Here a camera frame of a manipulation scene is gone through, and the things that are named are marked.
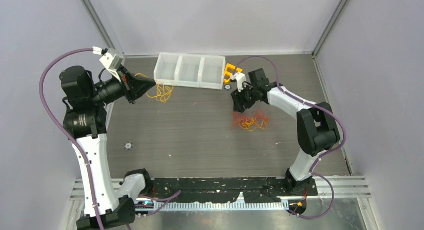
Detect yellow triangular plastic frame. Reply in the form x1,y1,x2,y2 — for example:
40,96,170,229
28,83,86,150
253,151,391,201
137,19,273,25
223,63,243,84

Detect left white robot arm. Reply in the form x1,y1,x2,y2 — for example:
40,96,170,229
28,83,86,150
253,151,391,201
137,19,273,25
59,66,156,229

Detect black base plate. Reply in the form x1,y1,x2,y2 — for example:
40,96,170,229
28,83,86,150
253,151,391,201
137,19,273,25
141,177,318,203

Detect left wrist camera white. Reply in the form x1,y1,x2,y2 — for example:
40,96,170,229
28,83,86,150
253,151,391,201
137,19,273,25
92,46,126,82

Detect white three-compartment bin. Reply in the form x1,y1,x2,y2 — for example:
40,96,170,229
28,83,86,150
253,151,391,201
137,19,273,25
153,52,226,90

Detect small round token left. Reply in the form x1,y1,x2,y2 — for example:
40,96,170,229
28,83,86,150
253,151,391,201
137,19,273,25
124,142,133,150

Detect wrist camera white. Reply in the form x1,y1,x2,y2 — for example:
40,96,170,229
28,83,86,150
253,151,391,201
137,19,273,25
92,46,126,82
230,72,247,92

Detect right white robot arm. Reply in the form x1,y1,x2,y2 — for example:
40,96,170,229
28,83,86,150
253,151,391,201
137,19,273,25
230,68,341,195

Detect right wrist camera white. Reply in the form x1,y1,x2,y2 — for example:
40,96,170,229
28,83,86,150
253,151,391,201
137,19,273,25
230,72,247,92

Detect orange red cable pile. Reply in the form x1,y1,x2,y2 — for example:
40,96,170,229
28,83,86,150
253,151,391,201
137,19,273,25
231,108,276,132

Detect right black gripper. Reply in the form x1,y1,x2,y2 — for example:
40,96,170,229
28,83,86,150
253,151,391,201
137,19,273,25
230,82,258,114

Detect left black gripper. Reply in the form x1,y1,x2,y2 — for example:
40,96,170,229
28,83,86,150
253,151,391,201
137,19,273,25
89,63,156,104

